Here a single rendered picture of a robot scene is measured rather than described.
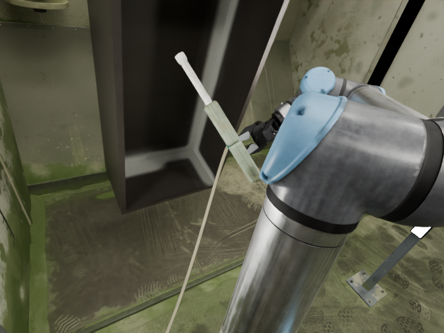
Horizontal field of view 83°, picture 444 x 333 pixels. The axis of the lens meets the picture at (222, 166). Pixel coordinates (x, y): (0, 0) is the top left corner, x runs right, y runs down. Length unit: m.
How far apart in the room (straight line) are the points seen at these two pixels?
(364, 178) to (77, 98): 2.16
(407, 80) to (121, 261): 2.49
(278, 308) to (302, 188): 0.17
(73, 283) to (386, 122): 1.73
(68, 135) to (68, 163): 0.22
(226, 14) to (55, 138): 1.52
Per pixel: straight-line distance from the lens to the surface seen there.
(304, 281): 0.35
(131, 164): 1.71
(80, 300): 1.74
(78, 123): 2.26
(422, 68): 2.52
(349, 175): 0.27
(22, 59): 2.36
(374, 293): 2.19
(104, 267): 1.81
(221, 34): 1.41
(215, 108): 0.83
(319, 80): 0.83
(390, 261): 1.95
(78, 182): 2.29
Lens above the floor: 1.56
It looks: 36 degrees down
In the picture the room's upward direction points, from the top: 11 degrees clockwise
